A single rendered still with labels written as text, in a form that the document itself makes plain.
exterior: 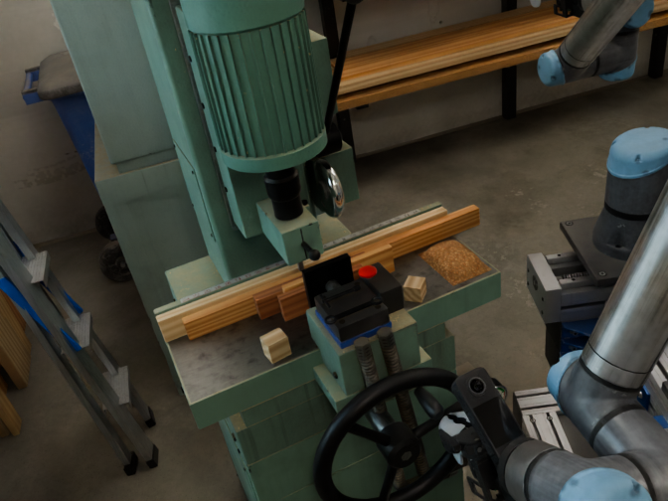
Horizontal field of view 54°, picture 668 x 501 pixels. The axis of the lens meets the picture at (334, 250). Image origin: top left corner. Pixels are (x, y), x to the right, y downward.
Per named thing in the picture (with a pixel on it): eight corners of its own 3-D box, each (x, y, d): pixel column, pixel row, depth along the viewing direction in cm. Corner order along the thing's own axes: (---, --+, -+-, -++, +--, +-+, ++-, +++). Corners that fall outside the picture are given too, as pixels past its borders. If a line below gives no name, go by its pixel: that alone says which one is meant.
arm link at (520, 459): (513, 466, 70) (574, 433, 72) (491, 455, 74) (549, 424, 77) (536, 530, 71) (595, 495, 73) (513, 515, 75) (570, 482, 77)
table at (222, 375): (213, 473, 100) (203, 447, 97) (169, 357, 124) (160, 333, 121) (536, 323, 117) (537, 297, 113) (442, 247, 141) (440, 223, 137)
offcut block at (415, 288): (410, 289, 121) (408, 274, 119) (426, 291, 119) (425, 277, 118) (404, 300, 118) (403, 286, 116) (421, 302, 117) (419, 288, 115)
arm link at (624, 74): (577, 79, 149) (580, 30, 143) (619, 67, 151) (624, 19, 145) (597, 89, 142) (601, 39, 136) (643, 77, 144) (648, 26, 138)
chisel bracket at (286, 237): (290, 274, 115) (281, 234, 111) (263, 239, 126) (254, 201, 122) (328, 259, 117) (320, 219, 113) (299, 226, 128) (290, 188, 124)
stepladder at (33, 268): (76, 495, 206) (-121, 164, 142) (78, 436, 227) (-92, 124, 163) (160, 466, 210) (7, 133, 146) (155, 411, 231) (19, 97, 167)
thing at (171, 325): (165, 343, 118) (157, 322, 115) (163, 337, 120) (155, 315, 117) (448, 231, 135) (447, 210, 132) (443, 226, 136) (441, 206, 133)
